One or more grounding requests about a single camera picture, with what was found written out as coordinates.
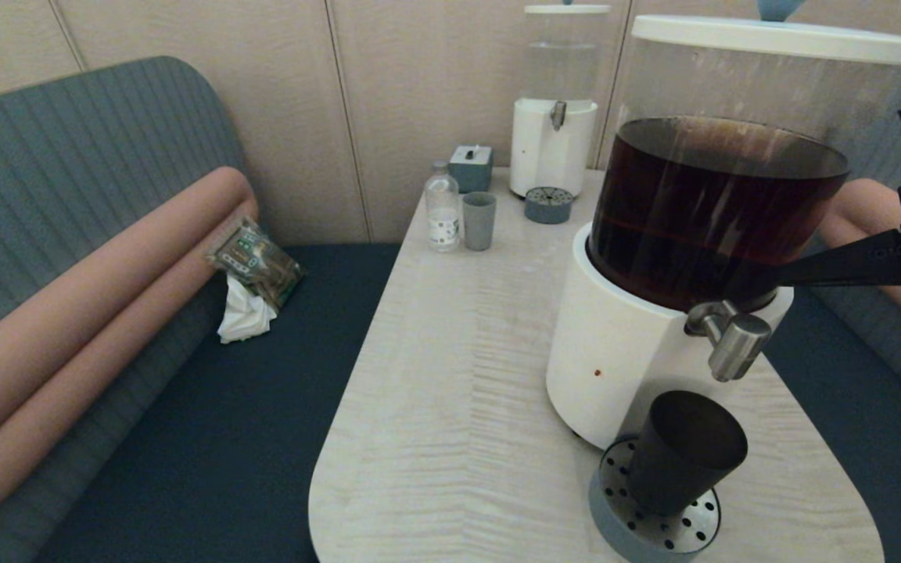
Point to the green snack packet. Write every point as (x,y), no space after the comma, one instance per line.
(255,262)

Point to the clear plastic water bottle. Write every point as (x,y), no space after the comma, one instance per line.
(443,215)

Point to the black cup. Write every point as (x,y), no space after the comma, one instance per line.
(681,461)

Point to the white dispenser with clear water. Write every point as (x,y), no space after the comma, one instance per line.
(548,152)

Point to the grey-blue tissue box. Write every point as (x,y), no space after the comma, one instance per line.
(470,168)

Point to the grey-green cup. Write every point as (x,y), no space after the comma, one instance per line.
(479,223)

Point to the grey-blue perforated drip tray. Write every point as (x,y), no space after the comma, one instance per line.
(548,207)
(654,539)

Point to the metal dispenser tap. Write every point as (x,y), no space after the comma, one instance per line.
(736,344)
(557,114)

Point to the white dispenser with dark tea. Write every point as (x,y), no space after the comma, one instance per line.
(622,367)

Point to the teal upholstered bench sofa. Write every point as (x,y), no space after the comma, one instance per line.
(67,141)
(849,407)

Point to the crumpled white tissue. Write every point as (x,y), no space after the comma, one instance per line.
(243,317)

